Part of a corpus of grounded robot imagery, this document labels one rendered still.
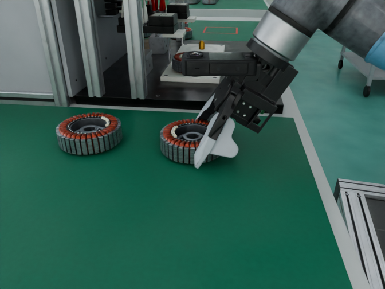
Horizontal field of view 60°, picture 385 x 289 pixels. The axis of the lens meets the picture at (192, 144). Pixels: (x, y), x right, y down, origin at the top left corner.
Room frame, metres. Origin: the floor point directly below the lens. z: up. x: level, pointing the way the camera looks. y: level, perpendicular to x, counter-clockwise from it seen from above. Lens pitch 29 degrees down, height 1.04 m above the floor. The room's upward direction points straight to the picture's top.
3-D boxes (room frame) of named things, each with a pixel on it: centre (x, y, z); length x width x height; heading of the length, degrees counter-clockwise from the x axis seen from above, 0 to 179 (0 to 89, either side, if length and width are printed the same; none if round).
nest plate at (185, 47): (1.14, -0.03, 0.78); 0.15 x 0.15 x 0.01; 83
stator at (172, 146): (0.52, 0.00, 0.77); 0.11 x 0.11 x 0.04
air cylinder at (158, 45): (1.16, 0.11, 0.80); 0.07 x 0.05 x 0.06; 173
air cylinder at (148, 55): (0.92, 0.14, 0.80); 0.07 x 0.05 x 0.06; 173
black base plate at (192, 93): (1.02, 0.00, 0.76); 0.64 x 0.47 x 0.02; 173
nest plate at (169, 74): (0.90, 0.00, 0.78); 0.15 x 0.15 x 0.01; 83
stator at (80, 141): (0.54, 0.19, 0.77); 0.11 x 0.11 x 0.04
